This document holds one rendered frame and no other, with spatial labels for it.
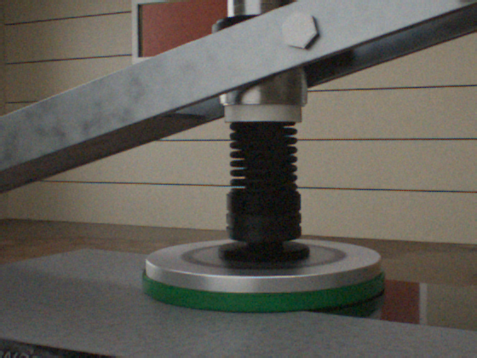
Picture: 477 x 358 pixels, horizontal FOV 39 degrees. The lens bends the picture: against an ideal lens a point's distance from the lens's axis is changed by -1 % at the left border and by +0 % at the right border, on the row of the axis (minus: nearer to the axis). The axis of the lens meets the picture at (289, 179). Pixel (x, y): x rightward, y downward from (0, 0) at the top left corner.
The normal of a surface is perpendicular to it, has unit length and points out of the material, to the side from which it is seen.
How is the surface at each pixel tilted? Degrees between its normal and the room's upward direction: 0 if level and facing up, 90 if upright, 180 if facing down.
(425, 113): 90
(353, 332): 0
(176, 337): 0
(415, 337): 0
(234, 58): 90
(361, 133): 90
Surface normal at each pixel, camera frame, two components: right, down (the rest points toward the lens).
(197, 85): -0.33, 0.05
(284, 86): 0.53, 0.04
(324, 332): 0.00, -1.00
